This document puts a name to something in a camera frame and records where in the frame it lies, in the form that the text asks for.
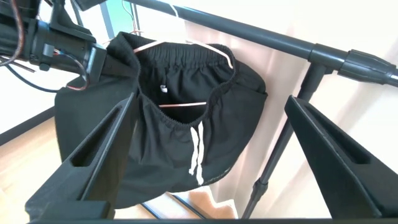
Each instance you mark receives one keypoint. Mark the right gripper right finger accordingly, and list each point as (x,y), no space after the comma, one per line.
(339,180)

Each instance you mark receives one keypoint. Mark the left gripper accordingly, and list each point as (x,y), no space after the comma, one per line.
(68,49)

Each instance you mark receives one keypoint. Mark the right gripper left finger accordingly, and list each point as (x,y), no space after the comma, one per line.
(102,174)

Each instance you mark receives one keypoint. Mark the black garment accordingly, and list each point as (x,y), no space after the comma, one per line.
(186,140)

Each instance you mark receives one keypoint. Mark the black clothes rack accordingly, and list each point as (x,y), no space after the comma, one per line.
(264,34)

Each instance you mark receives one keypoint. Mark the beige curtain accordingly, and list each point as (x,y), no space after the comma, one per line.
(311,77)

